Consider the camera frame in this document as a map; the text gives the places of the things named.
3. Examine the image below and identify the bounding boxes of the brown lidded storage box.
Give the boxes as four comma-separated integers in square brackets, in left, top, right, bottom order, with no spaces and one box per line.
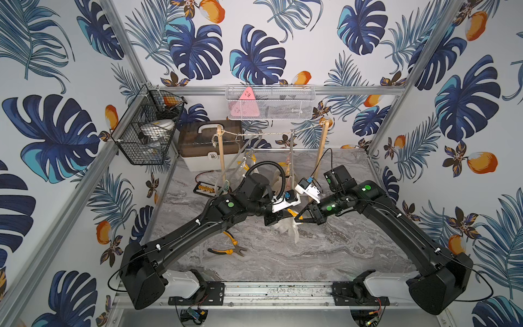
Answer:
[178,120,245,172]

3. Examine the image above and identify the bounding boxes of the wooden drying rack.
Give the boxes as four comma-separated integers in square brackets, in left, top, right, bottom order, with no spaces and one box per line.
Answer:
[211,121,329,198]

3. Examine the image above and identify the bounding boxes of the pink triangular card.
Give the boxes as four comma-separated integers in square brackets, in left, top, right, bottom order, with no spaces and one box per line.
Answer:
[230,87,260,119]

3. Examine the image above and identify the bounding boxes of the clear mesh wall tray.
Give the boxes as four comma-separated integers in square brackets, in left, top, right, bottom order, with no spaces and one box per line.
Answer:
[225,85,316,121]

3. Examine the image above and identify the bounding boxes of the yellow handled pliers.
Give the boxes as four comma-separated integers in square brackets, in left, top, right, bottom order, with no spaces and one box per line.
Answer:
[206,231,248,258]

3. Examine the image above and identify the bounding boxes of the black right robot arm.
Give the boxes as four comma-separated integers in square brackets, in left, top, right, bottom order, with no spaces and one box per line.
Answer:
[295,165,473,315]

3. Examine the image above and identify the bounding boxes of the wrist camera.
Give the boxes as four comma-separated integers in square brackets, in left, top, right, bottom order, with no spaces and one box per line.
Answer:
[294,177,321,204]
[272,189,301,213]

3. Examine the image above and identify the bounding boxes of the black wire basket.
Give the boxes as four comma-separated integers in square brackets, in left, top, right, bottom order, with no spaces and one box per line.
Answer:
[110,85,187,166]

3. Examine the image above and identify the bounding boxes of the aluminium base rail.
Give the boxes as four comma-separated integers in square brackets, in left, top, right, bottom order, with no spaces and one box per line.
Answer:
[149,282,420,311]

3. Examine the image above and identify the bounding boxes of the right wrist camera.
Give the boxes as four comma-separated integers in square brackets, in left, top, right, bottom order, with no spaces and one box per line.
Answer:
[294,177,321,204]

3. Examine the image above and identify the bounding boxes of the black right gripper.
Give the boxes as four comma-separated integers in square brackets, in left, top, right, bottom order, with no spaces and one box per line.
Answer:
[292,192,345,226]

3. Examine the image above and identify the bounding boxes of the white object in basket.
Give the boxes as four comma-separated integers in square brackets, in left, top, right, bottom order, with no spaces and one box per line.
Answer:
[140,119,175,140]

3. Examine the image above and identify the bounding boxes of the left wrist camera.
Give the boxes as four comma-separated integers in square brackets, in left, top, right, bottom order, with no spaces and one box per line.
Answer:
[272,189,301,213]

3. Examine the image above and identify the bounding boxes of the white glove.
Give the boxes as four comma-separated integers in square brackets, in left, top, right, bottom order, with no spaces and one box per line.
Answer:
[272,208,300,244]

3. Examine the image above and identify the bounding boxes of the small black tablet device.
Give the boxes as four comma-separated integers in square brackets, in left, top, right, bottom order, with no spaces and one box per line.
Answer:
[193,181,221,198]

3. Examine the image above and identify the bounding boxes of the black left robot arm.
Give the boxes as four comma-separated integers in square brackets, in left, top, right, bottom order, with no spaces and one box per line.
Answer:
[118,173,296,310]

